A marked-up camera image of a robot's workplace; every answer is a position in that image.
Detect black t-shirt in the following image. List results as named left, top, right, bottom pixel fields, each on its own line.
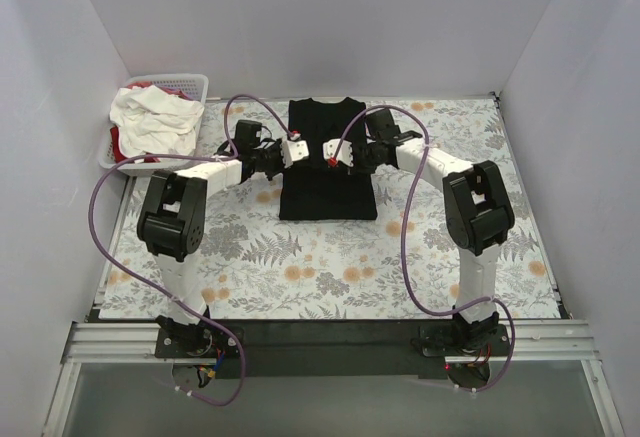
left=279, top=97, right=378, bottom=221

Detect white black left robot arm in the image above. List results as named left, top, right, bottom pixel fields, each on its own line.
left=137, top=120, right=285, bottom=357

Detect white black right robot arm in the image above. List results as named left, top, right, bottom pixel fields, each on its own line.
left=339, top=104, right=515, bottom=351

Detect floral patterned table mat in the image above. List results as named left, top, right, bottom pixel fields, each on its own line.
left=101, top=97, right=561, bottom=321

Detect white t-shirt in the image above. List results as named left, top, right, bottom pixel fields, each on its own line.
left=108, top=84, right=206, bottom=164

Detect red t-shirt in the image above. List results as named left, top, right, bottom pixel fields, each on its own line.
left=108, top=82, right=201, bottom=165

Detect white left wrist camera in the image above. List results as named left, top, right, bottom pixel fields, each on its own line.
left=281, top=131, right=309, bottom=169

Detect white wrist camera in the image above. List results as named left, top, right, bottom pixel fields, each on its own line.
left=322, top=139, right=354, bottom=168
left=281, top=131, right=309, bottom=169

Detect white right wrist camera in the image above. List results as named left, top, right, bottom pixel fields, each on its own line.
left=322, top=139, right=354, bottom=168

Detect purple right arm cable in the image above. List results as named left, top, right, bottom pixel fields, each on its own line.
left=327, top=104, right=515, bottom=394

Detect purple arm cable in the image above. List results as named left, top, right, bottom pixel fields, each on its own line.
left=327, top=104, right=515, bottom=394
left=88, top=92, right=301, bottom=407

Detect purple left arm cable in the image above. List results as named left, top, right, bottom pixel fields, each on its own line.
left=88, top=92, right=301, bottom=407

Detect aluminium frame rail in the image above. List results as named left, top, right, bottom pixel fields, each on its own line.
left=43, top=319, right=624, bottom=436

